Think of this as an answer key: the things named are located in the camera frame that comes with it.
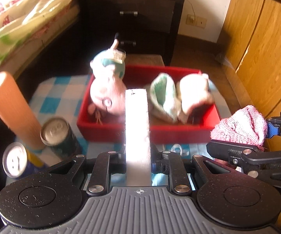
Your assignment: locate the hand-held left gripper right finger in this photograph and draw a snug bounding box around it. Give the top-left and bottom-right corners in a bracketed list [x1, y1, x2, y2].
[151, 151, 231, 196]

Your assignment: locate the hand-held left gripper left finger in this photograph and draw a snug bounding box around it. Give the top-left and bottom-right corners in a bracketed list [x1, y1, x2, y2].
[37, 151, 127, 197]

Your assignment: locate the pink knitted cloth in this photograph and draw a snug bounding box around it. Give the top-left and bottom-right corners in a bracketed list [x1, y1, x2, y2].
[211, 105, 269, 152]

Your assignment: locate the red tray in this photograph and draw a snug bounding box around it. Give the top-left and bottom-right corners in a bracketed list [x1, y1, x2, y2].
[76, 65, 221, 145]

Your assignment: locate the white sponge block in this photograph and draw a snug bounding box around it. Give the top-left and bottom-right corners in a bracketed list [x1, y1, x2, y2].
[124, 89, 153, 187]

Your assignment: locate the white and green cloth toy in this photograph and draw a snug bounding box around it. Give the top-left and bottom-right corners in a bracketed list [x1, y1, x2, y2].
[149, 73, 215, 124]

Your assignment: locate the small clear plastic piece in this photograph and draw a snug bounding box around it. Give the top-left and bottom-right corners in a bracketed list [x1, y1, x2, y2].
[170, 143, 189, 157]

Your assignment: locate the dark green drink can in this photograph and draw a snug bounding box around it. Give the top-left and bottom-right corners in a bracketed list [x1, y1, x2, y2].
[40, 117, 83, 162]

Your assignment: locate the pink plush toy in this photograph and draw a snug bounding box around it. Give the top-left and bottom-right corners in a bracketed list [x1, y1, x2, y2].
[89, 33, 128, 117]

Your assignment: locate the blue white checked cloth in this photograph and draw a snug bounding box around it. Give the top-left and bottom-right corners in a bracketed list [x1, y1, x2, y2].
[5, 74, 219, 191]

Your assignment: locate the light wooden wardrobe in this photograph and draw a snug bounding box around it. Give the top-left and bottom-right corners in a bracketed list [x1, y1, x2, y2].
[216, 0, 281, 153]

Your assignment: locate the blue and yellow drink can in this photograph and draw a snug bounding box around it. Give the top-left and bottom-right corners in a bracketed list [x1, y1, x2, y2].
[3, 142, 50, 180]

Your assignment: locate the orange ribbed cylinder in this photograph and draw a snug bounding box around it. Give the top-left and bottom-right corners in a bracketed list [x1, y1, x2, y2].
[0, 71, 46, 151]

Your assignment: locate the dark wooden bed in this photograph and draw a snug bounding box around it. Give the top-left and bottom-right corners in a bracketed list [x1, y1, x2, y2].
[0, 17, 93, 137]

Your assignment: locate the dark wooden nightstand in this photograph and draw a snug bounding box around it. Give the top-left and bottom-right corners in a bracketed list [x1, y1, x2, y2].
[78, 0, 185, 67]

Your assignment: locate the bed mattress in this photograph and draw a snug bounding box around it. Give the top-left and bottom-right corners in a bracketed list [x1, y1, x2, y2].
[0, 5, 80, 84]

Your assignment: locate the floral bed blanket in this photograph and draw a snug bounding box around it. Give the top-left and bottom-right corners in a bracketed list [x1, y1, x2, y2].
[0, 0, 83, 62]

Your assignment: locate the nightstand drawer with short handle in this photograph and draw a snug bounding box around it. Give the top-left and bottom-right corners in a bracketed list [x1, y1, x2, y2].
[106, 31, 173, 54]

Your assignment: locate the beige wall socket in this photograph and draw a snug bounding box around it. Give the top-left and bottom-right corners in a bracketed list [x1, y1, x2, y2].
[185, 14, 207, 29]

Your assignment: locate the thin white cable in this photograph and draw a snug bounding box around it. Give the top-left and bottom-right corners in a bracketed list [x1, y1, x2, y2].
[184, 0, 197, 22]

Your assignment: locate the nightstand drawer with long handle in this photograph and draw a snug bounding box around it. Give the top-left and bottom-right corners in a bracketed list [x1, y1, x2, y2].
[87, 0, 176, 34]

